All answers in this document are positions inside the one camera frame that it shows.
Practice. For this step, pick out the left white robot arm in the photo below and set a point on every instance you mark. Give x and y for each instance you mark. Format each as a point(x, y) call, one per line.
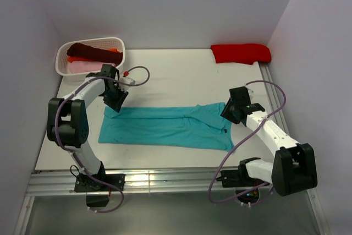
point(67, 122)

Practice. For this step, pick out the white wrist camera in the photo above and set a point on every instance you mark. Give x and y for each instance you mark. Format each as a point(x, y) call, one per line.
point(126, 81)
point(250, 92)

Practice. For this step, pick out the aluminium rail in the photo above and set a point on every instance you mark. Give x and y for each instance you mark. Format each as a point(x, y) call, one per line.
point(274, 98)
point(164, 202)

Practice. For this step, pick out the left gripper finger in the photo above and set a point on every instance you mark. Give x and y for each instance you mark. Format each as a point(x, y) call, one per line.
point(119, 100)
point(112, 104)

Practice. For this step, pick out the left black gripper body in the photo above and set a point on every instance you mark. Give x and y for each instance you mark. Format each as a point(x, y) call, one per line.
point(113, 95)

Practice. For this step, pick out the pink rolled shirt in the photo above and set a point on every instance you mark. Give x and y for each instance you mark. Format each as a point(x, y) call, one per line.
point(77, 67)

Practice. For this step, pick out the aluminium right side rail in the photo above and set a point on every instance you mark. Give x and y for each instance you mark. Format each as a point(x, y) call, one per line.
point(274, 98)

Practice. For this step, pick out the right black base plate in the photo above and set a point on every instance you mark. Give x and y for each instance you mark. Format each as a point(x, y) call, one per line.
point(235, 179)

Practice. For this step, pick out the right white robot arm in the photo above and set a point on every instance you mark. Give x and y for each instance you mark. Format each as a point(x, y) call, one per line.
point(293, 169)

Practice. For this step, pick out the teal t shirt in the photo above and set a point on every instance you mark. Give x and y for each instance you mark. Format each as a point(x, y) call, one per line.
point(200, 127)

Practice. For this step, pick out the white plastic basket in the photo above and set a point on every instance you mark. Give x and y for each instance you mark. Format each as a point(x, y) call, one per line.
point(105, 43)

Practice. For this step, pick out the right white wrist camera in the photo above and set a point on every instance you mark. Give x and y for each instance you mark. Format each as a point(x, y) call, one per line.
point(250, 92)

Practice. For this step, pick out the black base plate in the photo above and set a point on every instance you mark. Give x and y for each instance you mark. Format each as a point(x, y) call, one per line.
point(97, 194)
point(235, 179)

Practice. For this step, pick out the aluminium front rail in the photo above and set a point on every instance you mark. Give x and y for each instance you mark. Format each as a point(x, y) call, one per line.
point(164, 202)

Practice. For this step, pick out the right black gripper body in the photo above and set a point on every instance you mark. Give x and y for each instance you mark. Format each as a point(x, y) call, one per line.
point(232, 116)

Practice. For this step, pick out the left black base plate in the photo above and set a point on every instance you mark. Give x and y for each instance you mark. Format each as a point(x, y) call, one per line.
point(97, 194)

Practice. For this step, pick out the orange rolled shirt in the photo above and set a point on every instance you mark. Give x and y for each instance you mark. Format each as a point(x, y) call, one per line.
point(73, 59)

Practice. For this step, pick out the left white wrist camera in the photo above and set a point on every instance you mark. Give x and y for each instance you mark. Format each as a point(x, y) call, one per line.
point(126, 81)

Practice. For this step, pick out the dark red rolled shirt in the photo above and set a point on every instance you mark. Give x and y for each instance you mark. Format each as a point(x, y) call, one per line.
point(96, 54)

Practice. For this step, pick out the red folded t shirt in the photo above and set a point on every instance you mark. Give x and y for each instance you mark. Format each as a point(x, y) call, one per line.
point(246, 53)

